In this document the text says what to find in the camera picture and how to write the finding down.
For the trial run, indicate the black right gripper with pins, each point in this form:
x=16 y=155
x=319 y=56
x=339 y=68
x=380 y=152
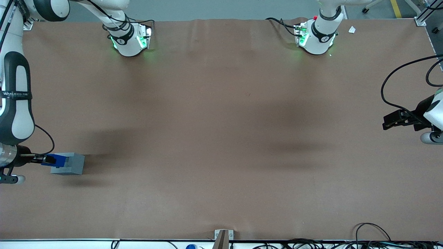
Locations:
x=23 y=154

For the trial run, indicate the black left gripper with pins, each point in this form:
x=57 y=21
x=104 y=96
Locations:
x=419 y=110

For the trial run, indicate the blue plastic insert part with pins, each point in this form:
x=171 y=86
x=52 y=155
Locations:
x=61 y=161

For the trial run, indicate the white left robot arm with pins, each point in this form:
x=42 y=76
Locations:
x=320 y=41

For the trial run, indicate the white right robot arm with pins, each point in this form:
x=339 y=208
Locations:
x=20 y=117

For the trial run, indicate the gray square base block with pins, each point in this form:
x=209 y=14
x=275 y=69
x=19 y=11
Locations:
x=74 y=166

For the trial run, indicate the small white paper scrap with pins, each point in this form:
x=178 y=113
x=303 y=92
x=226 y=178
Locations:
x=352 y=29

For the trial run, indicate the blue round cap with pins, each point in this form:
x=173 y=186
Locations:
x=191 y=247

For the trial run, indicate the brown table cover sheet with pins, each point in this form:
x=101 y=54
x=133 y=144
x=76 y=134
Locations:
x=221 y=138

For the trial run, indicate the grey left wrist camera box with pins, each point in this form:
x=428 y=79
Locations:
x=431 y=138

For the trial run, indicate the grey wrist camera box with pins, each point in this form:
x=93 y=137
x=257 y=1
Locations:
x=15 y=179
x=431 y=138

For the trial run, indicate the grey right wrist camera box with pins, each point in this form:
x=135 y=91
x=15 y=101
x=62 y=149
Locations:
x=15 y=179

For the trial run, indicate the aluminium frame profile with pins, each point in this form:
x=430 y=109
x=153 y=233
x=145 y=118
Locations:
x=424 y=15
x=28 y=25

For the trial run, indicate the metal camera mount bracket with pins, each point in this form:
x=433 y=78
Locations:
x=223 y=238

